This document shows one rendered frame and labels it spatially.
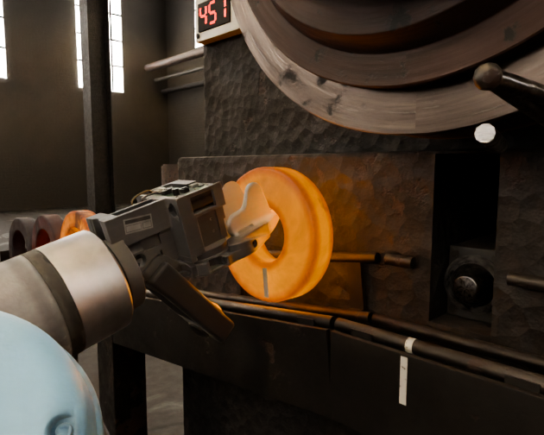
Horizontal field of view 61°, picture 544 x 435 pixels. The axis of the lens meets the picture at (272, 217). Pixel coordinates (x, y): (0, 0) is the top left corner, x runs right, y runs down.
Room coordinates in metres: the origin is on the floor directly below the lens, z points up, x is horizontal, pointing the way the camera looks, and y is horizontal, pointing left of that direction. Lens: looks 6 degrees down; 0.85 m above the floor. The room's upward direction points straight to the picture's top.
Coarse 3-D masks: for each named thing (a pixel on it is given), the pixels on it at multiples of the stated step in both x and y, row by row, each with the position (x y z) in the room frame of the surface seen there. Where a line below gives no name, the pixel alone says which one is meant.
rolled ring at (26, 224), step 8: (16, 224) 1.15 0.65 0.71; (24, 224) 1.11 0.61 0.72; (32, 224) 1.12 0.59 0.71; (16, 232) 1.17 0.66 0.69; (24, 232) 1.11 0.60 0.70; (32, 232) 1.10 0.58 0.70; (16, 240) 1.19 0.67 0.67; (24, 240) 1.20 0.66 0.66; (16, 248) 1.19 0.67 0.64; (24, 248) 1.21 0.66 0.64
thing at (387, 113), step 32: (256, 32) 0.48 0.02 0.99; (288, 64) 0.45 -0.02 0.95; (512, 64) 0.31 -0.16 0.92; (288, 96) 0.45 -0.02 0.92; (320, 96) 0.42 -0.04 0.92; (352, 96) 0.40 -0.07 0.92; (384, 96) 0.38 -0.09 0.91; (416, 96) 0.36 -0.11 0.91; (448, 96) 0.34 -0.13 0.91; (480, 96) 0.32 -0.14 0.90; (352, 128) 0.40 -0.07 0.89; (384, 128) 0.38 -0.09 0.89; (416, 128) 0.36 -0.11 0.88; (448, 128) 0.34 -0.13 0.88
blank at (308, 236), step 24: (264, 168) 0.52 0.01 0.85; (288, 168) 0.52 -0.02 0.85; (264, 192) 0.51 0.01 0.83; (288, 192) 0.49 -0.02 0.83; (312, 192) 0.49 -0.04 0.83; (288, 216) 0.49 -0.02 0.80; (312, 216) 0.47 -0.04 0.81; (288, 240) 0.49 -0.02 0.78; (312, 240) 0.46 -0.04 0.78; (240, 264) 0.54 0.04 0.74; (264, 264) 0.51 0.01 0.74; (288, 264) 0.49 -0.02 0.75; (312, 264) 0.47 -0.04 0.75; (264, 288) 0.51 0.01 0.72; (288, 288) 0.49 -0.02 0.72; (312, 288) 0.50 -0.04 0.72
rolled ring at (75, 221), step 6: (66, 216) 0.91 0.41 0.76; (72, 216) 0.89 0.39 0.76; (78, 216) 0.87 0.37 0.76; (84, 216) 0.86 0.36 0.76; (90, 216) 0.87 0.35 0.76; (66, 222) 0.91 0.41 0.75; (72, 222) 0.89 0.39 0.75; (78, 222) 0.87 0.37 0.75; (84, 222) 0.85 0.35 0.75; (66, 228) 0.91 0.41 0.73; (72, 228) 0.90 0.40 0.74; (78, 228) 0.87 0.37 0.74; (84, 228) 0.85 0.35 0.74; (60, 234) 0.94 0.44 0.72; (66, 234) 0.92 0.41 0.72
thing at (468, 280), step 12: (468, 264) 0.45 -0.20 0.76; (456, 276) 0.45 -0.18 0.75; (468, 276) 0.43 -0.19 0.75; (480, 276) 0.43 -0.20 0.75; (492, 276) 0.44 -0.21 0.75; (456, 288) 0.44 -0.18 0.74; (468, 288) 0.43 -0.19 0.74; (480, 288) 0.43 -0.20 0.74; (492, 288) 0.43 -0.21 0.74; (468, 300) 0.43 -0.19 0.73; (480, 300) 0.43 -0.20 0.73
